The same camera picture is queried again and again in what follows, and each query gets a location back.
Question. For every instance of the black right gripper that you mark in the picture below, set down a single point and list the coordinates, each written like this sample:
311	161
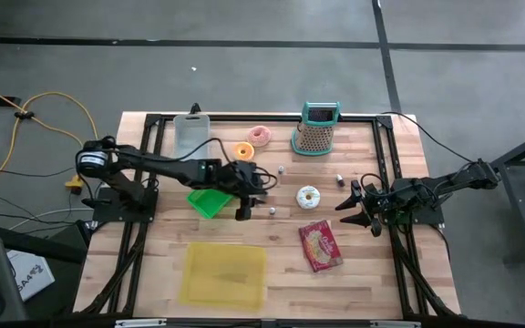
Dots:
378	200

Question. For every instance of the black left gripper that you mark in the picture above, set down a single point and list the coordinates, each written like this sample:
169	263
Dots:
239	180

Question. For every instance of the green plastic tray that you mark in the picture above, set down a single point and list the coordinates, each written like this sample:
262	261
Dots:
208	202

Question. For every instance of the red popcorn packet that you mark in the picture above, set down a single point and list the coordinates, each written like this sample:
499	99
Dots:
319	248

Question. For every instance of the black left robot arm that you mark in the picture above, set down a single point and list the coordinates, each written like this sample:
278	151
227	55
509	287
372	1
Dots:
162	164

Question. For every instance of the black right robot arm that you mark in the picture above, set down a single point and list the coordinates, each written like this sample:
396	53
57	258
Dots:
449	182

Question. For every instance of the white sprinkled donut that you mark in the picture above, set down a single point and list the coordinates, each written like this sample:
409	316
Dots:
300	196

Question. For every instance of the orange donut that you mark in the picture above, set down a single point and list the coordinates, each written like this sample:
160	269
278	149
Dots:
237	150

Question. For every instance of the pink sprinkled donut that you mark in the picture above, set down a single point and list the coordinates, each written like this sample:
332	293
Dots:
252	139

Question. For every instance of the yellow plastic tray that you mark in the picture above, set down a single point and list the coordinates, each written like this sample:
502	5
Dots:
221	275

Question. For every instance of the teal metal box grater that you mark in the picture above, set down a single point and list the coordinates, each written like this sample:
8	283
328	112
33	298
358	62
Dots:
312	136

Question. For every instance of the clear grey plastic bin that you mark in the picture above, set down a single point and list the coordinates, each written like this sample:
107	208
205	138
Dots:
192	132

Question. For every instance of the white printed box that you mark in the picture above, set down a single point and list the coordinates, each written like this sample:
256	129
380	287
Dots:
30	273

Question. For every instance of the black aluminium table frame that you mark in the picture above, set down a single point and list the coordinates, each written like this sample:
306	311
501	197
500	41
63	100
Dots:
267	117

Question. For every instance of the small black bracket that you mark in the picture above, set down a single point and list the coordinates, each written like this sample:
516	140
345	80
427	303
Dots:
194	109

